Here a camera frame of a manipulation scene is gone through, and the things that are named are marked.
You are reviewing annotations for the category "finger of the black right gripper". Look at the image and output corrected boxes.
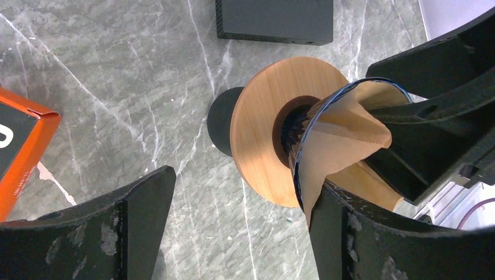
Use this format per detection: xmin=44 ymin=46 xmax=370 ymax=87
xmin=366 ymin=8 xmax=494 ymax=99
xmin=366 ymin=90 xmax=494 ymax=204

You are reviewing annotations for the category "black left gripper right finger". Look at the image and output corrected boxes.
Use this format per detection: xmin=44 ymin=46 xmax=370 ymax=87
xmin=309 ymin=181 xmax=494 ymax=279

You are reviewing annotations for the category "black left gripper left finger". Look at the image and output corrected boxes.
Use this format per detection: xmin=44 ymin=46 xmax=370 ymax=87
xmin=1 ymin=166 xmax=176 ymax=279

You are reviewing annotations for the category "brown paper filter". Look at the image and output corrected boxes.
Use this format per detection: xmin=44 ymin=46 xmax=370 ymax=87
xmin=295 ymin=80 xmax=411 ymax=229

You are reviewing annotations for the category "blue ribbed dripper cone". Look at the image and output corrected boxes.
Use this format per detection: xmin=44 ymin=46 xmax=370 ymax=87
xmin=280 ymin=77 xmax=413 ymax=211

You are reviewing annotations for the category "orange coffee filter box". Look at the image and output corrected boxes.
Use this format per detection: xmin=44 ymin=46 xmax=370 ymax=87
xmin=1 ymin=88 xmax=61 ymax=222

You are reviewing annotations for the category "wooden ring holder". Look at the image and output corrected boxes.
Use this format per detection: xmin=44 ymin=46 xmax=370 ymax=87
xmin=229 ymin=57 xmax=405 ymax=212

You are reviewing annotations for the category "red and black cup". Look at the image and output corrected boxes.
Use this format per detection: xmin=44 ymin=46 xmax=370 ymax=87
xmin=207 ymin=87 xmax=244 ymax=157

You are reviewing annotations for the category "black rectangular box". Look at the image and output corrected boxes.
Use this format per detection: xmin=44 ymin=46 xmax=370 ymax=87
xmin=215 ymin=0 xmax=333 ymax=46

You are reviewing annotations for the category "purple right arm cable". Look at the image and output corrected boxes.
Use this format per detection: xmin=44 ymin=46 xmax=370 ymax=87
xmin=456 ymin=198 xmax=495 ymax=230

